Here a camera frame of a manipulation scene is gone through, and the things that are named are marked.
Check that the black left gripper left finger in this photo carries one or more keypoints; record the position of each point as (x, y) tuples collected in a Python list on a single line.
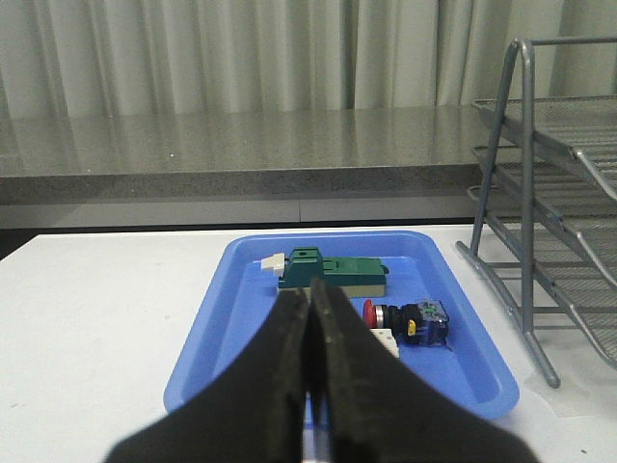
[(252, 412)]

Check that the blue plastic tray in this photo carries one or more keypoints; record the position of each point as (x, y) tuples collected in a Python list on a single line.
[(467, 368)]

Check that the white circuit breaker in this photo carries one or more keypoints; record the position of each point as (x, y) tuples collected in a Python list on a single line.
[(387, 339)]

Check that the grey stone counter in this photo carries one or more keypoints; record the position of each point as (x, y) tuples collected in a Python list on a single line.
[(255, 155)]

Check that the red emergency stop button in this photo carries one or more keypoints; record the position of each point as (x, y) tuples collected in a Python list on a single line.
[(424, 322)]

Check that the grey metal rack frame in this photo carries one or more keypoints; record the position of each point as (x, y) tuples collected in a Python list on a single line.
[(509, 116)]

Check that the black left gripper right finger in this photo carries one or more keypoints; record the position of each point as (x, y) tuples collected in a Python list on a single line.
[(376, 409)]

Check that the green limit switch module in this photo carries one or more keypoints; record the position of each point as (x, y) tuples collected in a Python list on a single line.
[(356, 276)]

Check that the mesh tray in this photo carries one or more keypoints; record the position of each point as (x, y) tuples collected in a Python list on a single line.
[(578, 134), (546, 212), (527, 289)]

